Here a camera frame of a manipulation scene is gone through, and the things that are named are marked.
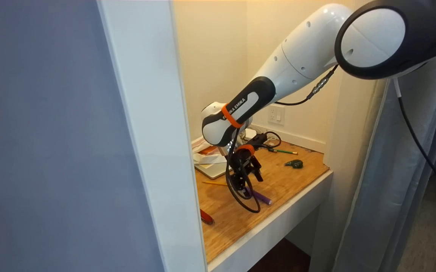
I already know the white wall outlet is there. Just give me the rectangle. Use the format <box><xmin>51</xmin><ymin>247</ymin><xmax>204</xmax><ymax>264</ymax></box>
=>
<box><xmin>268</xmin><ymin>105</ymin><xmax>286</xmax><ymax>126</ymax></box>

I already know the red pen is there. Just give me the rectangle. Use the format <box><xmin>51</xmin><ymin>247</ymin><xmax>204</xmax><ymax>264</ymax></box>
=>
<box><xmin>200</xmin><ymin>209</ymin><xmax>215</xmax><ymax>226</ymax></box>

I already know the green pen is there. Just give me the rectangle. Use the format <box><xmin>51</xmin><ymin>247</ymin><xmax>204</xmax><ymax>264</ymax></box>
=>
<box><xmin>266</xmin><ymin>149</ymin><xmax>298</xmax><ymax>156</ymax></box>

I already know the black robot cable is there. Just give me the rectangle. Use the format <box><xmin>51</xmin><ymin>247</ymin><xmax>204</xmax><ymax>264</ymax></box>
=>
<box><xmin>224</xmin><ymin>128</ymin><xmax>284</xmax><ymax>215</ymax></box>

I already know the white paper stack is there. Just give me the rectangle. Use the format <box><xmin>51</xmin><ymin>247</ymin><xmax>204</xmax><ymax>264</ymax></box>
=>
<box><xmin>190</xmin><ymin>138</ymin><xmax>227</xmax><ymax>181</ymax></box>

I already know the white door frame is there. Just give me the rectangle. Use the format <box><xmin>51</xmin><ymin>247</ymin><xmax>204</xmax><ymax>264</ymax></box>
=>
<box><xmin>97</xmin><ymin>0</ymin><xmax>207</xmax><ymax>272</ymax></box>

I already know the grey curtain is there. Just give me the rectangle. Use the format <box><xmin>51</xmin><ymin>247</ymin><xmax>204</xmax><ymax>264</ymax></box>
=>
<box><xmin>333</xmin><ymin>63</ymin><xmax>436</xmax><ymax>272</ymax></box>

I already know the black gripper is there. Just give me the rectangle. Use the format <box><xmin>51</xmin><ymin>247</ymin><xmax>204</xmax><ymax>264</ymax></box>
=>
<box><xmin>228</xmin><ymin>146</ymin><xmax>263</xmax><ymax>188</ymax></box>

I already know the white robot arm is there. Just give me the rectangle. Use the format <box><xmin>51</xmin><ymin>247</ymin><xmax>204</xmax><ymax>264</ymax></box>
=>
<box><xmin>201</xmin><ymin>0</ymin><xmax>436</xmax><ymax>191</ymax></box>

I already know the dark green small object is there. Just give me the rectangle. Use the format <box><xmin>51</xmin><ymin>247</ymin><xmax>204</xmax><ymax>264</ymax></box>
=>
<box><xmin>284</xmin><ymin>159</ymin><xmax>302</xmax><ymax>170</ymax></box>

